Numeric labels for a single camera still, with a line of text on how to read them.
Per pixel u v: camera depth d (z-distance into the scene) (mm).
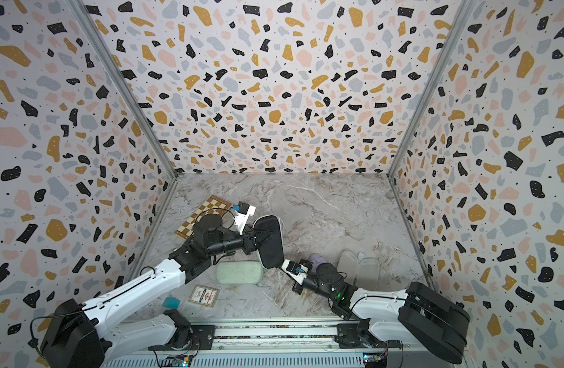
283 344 735
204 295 814
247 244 642
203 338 735
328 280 606
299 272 638
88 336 381
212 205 1061
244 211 657
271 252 726
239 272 852
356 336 744
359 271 890
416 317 445
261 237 680
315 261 877
